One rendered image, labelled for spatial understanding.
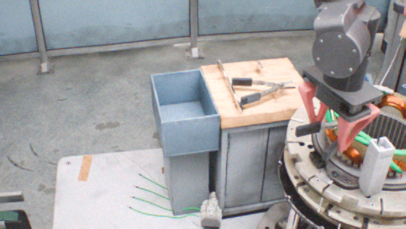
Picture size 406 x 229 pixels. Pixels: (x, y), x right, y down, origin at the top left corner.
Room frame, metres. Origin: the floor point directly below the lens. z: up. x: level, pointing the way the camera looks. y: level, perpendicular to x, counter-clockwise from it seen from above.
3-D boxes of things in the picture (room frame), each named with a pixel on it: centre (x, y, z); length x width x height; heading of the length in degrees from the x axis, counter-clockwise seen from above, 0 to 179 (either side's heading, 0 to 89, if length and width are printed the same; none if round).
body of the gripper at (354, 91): (0.53, -0.19, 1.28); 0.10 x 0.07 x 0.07; 32
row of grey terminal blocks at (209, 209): (0.72, -0.02, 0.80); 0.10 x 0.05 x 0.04; 173
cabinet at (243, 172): (0.82, -0.11, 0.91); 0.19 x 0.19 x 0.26; 12
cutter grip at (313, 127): (0.54, -0.15, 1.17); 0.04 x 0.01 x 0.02; 109
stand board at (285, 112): (0.82, -0.11, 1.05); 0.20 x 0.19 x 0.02; 102
